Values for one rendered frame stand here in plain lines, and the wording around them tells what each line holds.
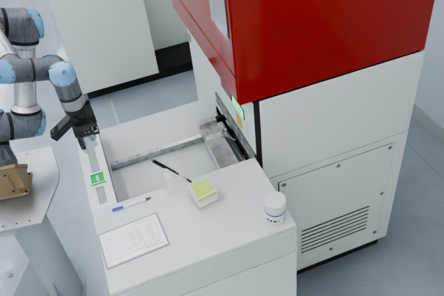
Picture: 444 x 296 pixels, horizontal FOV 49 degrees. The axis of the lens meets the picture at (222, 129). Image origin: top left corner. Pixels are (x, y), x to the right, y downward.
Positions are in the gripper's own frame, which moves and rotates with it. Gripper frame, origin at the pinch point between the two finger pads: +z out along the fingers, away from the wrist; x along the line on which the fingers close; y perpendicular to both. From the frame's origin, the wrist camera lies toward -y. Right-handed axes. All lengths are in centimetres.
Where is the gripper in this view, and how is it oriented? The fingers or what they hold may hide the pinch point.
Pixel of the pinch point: (84, 151)
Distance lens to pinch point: 179.4
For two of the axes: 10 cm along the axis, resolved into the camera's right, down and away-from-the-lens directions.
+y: 9.3, -2.9, 2.0
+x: -3.5, -6.0, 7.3
